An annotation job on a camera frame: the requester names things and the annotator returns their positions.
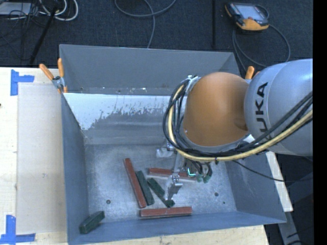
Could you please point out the pale flat board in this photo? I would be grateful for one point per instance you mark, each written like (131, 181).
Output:
(38, 149)

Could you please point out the red-brown flat block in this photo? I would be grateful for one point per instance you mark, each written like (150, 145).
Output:
(132, 180)
(166, 211)
(159, 172)

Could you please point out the grey metal bin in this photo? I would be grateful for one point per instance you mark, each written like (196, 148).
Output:
(115, 182)

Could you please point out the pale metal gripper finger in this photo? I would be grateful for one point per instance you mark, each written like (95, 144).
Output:
(175, 187)
(166, 152)

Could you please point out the dark green flat block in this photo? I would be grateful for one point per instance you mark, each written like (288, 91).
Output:
(145, 187)
(91, 222)
(156, 189)

